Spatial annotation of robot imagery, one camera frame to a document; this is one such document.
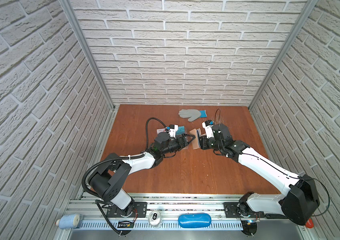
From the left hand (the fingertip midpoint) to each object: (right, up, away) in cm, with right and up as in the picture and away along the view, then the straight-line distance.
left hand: (192, 138), depth 79 cm
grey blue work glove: (+5, +14, +35) cm, 38 cm away
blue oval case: (0, -37, -11) cm, 39 cm away
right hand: (+3, -1, +1) cm, 3 cm away
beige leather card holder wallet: (+1, -2, -3) cm, 4 cm away
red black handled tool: (+55, -40, -9) cm, 69 cm away
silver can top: (-18, -31, -19) cm, 41 cm away
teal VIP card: (-6, +3, +16) cm, 17 cm away
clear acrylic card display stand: (-3, +3, +16) cm, 17 cm away
